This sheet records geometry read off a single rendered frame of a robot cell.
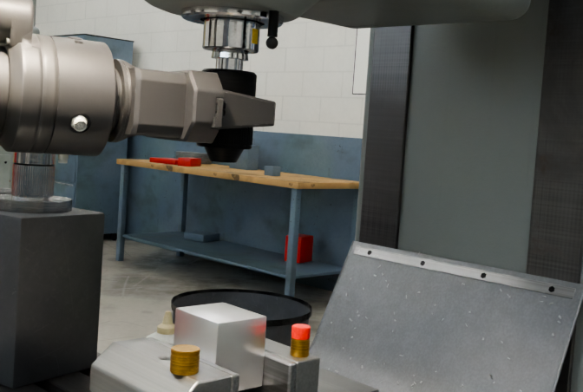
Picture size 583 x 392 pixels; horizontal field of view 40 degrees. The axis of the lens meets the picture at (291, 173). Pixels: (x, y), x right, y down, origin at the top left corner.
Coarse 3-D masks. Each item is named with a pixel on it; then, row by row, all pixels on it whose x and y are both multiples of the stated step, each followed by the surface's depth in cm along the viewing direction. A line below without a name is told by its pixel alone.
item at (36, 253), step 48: (0, 192) 97; (0, 240) 87; (48, 240) 88; (96, 240) 94; (0, 288) 87; (48, 288) 89; (96, 288) 95; (0, 336) 87; (48, 336) 89; (96, 336) 95
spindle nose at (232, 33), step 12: (204, 24) 66; (216, 24) 65; (228, 24) 65; (240, 24) 65; (252, 24) 65; (204, 36) 66; (216, 36) 65; (228, 36) 65; (240, 36) 65; (204, 48) 66; (216, 48) 66; (228, 48) 65; (240, 48) 65; (252, 48) 66
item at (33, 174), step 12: (24, 156) 91; (36, 156) 91; (48, 156) 92; (12, 168) 92; (24, 168) 91; (36, 168) 91; (48, 168) 92; (12, 180) 92; (24, 180) 91; (36, 180) 91; (48, 180) 92; (12, 192) 92; (24, 192) 91; (36, 192) 91; (48, 192) 92
